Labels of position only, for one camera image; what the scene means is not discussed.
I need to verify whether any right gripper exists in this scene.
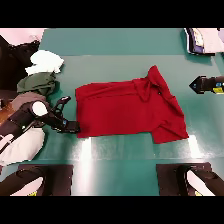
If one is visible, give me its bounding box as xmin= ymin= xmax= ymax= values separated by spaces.
xmin=188 ymin=75 xmax=211 ymax=95

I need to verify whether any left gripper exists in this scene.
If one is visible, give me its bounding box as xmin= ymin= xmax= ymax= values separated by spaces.
xmin=57 ymin=119 xmax=82 ymax=135

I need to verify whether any red polo shirt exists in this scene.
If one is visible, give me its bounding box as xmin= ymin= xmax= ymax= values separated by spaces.
xmin=74 ymin=64 xmax=190 ymax=145

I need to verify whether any folded dark purple garment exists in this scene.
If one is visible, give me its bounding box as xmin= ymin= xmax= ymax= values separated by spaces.
xmin=183 ymin=28 xmax=215 ymax=57

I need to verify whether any folded white garment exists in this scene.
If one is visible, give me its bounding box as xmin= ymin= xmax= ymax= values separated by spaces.
xmin=195 ymin=28 xmax=224 ymax=54

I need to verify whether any large white garment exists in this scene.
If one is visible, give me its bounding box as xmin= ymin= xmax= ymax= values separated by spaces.
xmin=0 ymin=127 xmax=47 ymax=167

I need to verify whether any brown garment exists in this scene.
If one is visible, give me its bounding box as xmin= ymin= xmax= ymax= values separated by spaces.
xmin=10 ymin=91 xmax=51 ymax=112

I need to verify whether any black garment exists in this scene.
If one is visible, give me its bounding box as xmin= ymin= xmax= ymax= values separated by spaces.
xmin=0 ymin=34 xmax=41 ymax=92

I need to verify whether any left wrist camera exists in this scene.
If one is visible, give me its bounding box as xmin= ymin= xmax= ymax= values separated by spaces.
xmin=50 ymin=95 xmax=72 ymax=118

